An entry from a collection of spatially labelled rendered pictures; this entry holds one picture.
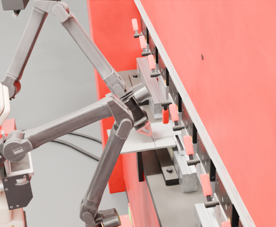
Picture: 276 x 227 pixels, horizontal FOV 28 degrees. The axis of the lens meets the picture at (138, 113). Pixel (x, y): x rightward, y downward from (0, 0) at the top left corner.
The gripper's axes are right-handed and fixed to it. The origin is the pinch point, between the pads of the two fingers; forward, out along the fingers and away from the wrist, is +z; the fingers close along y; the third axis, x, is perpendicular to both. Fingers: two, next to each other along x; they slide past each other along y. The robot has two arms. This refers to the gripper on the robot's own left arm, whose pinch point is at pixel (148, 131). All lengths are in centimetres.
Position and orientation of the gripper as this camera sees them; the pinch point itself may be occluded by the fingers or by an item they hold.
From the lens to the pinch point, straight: 231.0
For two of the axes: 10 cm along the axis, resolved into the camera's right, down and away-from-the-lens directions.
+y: -1.6, -5.2, 8.4
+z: 5.0, 6.9, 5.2
